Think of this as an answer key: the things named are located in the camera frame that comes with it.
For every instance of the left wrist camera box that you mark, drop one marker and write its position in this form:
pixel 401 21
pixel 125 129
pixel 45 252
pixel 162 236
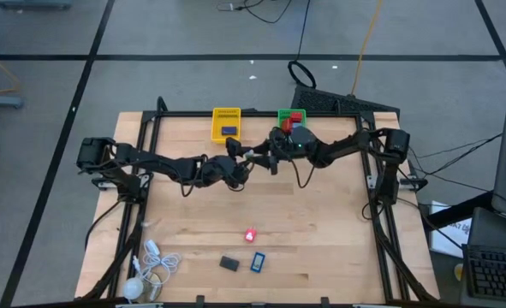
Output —
pixel 218 169

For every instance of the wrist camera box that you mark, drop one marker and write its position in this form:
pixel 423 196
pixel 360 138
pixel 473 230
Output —
pixel 301 137
pixel 218 169

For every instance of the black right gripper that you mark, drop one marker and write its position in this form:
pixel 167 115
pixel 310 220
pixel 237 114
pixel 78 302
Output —
pixel 280 143

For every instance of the green plastic basket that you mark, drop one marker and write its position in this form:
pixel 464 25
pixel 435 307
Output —
pixel 284 113

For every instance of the dark side desk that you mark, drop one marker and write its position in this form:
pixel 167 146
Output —
pixel 492 231

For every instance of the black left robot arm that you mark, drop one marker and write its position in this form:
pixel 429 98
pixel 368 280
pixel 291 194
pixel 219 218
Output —
pixel 167 164

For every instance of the green and white charger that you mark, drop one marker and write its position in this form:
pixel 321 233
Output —
pixel 248 155

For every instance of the dark blue charger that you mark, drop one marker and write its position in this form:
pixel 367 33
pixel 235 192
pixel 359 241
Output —
pixel 229 131

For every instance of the pink cube charger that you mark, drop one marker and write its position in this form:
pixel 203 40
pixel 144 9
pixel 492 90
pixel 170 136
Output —
pixel 250 235

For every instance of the black mesh panel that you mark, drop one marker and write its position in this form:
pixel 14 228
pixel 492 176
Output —
pixel 334 102

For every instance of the grey floor base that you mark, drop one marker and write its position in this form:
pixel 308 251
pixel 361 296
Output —
pixel 34 4
pixel 0 101

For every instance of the yellow plastic basket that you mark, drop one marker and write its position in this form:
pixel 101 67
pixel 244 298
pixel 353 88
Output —
pixel 218 117

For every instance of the white round lamp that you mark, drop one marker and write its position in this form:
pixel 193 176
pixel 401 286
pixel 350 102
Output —
pixel 132 288

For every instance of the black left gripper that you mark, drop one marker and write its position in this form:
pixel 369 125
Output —
pixel 239 173

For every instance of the black keyboard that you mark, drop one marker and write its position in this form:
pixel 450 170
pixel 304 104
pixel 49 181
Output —
pixel 496 274

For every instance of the red square charger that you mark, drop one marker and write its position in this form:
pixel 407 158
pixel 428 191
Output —
pixel 296 116

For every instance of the black metal table frame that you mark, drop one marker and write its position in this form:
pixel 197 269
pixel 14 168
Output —
pixel 184 114

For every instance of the black box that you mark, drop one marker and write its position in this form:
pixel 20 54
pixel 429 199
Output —
pixel 229 263

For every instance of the white paper sheet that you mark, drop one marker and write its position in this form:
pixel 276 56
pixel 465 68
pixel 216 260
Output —
pixel 451 239

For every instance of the blue box with screen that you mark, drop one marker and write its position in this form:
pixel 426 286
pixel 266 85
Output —
pixel 257 262

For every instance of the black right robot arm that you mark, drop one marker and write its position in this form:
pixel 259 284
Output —
pixel 347 145

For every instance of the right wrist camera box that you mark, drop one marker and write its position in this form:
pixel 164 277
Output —
pixel 301 137

